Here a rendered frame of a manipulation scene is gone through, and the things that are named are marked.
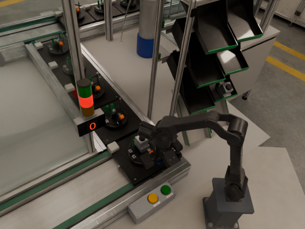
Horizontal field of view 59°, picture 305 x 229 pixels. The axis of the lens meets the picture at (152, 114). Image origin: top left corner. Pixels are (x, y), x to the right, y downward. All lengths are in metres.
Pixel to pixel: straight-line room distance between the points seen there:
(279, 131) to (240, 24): 2.04
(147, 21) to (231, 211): 1.30
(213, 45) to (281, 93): 2.57
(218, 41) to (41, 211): 0.99
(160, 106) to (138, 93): 0.18
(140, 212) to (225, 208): 0.34
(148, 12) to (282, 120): 1.97
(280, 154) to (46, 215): 1.23
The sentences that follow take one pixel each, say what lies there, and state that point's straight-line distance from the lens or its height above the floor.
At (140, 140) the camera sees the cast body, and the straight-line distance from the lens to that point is 1.20.
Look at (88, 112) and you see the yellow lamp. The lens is 1.05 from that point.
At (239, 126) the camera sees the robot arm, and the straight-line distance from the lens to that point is 0.86.
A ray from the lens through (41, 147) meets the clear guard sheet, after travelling 1.17.
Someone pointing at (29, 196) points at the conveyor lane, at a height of 0.94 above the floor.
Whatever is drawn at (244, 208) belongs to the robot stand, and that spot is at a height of 1.06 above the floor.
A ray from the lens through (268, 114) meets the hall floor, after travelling 3.19.
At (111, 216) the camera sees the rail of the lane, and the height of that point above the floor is 0.95.
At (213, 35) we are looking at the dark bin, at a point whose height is 1.54.
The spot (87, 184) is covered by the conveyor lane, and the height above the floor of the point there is 0.92.
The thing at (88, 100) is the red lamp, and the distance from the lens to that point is 1.01.
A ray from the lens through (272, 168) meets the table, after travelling 1.59.
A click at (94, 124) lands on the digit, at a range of 1.11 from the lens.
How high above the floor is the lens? 2.05
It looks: 47 degrees down
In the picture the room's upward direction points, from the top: 7 degrees clockwise
